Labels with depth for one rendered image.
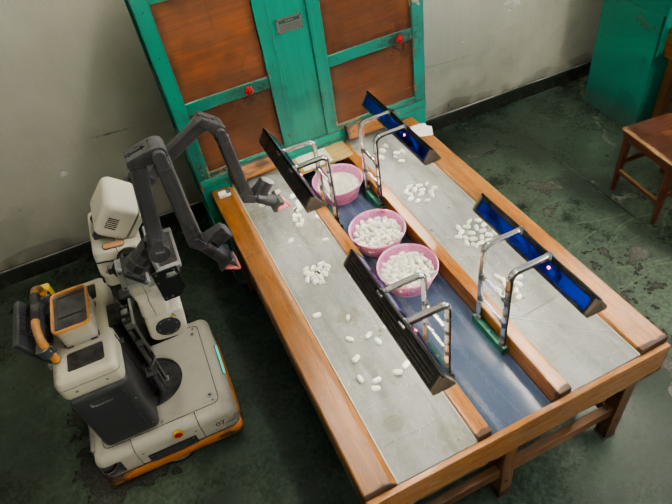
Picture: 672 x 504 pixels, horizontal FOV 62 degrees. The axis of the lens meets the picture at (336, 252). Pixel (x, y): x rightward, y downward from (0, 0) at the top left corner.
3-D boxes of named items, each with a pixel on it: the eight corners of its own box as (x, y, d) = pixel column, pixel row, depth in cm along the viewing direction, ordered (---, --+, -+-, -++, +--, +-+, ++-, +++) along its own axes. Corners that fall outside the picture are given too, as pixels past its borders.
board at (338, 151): (297, 176, 296) (297, 175, 296) (287, 162, 307) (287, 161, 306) (353, 155, 303) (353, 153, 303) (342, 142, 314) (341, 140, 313)
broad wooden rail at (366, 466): (369, 521, 187) (363, 499, 174) (219, 217, 311) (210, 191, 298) (400, 504, 189) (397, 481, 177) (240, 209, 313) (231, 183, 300)
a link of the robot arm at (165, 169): (142, 138, 178) (148, 155, 171) (160, 133, 180) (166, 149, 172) (186, 236, 209) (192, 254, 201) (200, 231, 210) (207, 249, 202)
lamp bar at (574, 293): (586, 319, 177) (591, 305, 172) (472, 210, 219) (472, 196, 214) (607, 309, 179) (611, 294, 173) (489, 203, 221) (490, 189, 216)
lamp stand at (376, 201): (381, 214, 280) (374, 139, 249) (363, 193, 294) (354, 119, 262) (414, 200, 284) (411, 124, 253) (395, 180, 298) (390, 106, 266)
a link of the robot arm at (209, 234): (184, 230, 206) (189, 244, 200) (207, 209, 204) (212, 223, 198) (207, 245, 214) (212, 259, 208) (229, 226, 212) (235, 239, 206)
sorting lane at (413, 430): (398, 487, 180) (398, 484, 178) (233, 189, 303) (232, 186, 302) (478, 444, 186) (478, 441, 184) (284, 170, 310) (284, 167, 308)
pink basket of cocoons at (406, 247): (396, 312, 235) (395, 297, 229) (367, 272, 253) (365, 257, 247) (451, 287, 241) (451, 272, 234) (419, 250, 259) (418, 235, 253)
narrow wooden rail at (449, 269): (555, 411, 197) (559, 394, 190) (339, 159, 321) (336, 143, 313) (567, 404, 199) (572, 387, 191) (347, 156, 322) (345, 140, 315)
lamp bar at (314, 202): (307, 214, 231) (304, 200, 226) (258, 143, 274) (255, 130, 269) (324, 206, 233) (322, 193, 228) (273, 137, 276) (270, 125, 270)
